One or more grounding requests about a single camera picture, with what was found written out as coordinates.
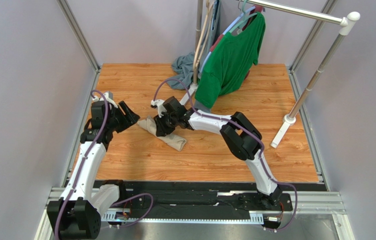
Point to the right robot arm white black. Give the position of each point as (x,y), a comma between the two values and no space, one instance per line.
(243,140)

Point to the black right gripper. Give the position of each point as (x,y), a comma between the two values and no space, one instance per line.
(163,123)

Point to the beige linen napkin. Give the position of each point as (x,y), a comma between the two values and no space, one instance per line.
(174,141)

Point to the blue-grey garment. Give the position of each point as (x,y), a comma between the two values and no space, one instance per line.
(183,65)

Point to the maroon garment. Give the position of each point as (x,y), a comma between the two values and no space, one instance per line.
(235,54)

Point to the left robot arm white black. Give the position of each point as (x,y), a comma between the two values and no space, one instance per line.
(76,214)

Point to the light blue clothes hanger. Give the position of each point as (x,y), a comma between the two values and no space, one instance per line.
(259,9)

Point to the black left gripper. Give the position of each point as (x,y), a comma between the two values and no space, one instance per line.
(130,118)

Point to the aluminium frame rail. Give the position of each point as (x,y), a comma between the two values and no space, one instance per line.
(309,203)

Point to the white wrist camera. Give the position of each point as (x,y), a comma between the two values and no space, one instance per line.
(108,96)
(159,105)

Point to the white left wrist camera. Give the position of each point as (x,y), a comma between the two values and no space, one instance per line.
(108,96)

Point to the green t-shirt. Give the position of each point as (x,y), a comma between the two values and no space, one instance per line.
(209,90)

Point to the beige wooden clothes hanger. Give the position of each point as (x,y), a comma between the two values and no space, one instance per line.
(204,8)

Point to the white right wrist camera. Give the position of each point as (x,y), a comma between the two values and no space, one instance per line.
(159,105)

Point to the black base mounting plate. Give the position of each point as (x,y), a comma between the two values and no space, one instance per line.
(183,200)

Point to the silver white clothes rack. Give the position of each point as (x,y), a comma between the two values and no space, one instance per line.
(346,23)

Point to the teal clothes hanger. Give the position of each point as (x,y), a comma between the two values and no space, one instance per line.
(239,22)

